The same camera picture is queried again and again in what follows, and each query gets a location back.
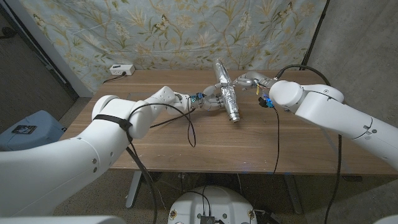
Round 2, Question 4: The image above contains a grey metal table leg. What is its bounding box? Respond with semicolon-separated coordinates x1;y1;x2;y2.
125;170;144;209
282;174;304;215

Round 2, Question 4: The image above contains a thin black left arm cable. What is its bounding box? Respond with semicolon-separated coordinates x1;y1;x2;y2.
127;96;197;149

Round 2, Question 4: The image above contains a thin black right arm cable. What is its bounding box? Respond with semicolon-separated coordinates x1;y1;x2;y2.
272;107;280;174

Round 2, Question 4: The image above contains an aluminum foil roll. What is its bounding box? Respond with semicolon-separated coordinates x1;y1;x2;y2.
212;58;241;124

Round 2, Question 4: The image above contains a black round knob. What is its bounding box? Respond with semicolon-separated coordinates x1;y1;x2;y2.
0;26;18;40

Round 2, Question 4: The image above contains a black backdrop frame pole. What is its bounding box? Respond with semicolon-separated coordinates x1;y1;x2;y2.
298;0;331;71

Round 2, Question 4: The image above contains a white power strip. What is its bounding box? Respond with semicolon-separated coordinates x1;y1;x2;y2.
109;63;136;77

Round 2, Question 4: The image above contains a floral printed backdrop cloth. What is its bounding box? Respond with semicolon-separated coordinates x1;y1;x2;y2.
18;0;327;90

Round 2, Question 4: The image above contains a black card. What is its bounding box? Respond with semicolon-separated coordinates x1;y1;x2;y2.
11;124;37;135

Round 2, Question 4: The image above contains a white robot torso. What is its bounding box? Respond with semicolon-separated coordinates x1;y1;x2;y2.
167;185;258;224

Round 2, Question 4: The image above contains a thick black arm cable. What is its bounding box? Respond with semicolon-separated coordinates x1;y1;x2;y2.
124;144;159;224
274;63;343;224

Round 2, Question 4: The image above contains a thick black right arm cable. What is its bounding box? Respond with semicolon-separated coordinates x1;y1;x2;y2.
274;63;343;224

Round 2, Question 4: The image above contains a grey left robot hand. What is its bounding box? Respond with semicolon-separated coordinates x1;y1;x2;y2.
198;82;229;112

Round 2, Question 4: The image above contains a white robot shoulder cover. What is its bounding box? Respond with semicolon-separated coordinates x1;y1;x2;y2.
0;215;127;224

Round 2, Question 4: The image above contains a blue grey storage bin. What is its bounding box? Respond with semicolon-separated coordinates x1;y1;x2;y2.
0;110;66;152

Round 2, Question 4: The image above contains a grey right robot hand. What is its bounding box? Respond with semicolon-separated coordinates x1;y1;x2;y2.
233;70;276;91

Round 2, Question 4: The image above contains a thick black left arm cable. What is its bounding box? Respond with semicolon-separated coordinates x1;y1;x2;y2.
124;144;159;224

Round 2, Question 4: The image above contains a black power cord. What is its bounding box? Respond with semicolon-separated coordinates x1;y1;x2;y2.
102;72;127;84

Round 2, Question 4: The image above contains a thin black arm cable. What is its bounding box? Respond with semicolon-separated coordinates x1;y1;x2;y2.
272;107;280;174
127;96;197;149

